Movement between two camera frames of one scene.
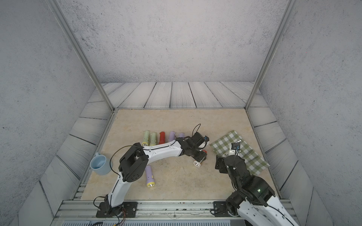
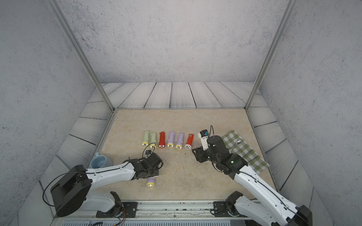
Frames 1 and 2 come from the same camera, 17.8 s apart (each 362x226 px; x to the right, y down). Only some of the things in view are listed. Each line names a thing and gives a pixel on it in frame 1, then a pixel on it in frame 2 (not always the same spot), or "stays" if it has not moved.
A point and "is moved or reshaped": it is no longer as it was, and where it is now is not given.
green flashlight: (153, 138) stays
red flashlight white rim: (197, 164) is moved or reshaped
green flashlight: (146, 138) stays
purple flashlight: (172, 135) stays
